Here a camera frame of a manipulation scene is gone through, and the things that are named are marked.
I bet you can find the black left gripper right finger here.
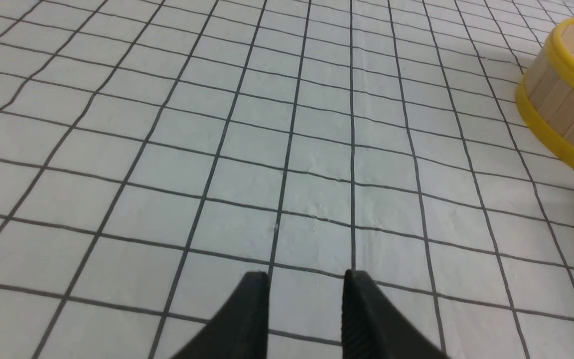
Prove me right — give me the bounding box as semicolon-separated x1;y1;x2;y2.
342;270;448;359

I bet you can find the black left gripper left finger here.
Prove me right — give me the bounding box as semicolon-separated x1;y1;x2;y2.
173;271;270;359

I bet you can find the white grid tablecloth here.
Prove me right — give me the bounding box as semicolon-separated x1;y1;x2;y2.
0;0;574;359

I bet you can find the yellow rimmed bamboo steamer basket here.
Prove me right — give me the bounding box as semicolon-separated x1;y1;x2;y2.
515;17;574;170

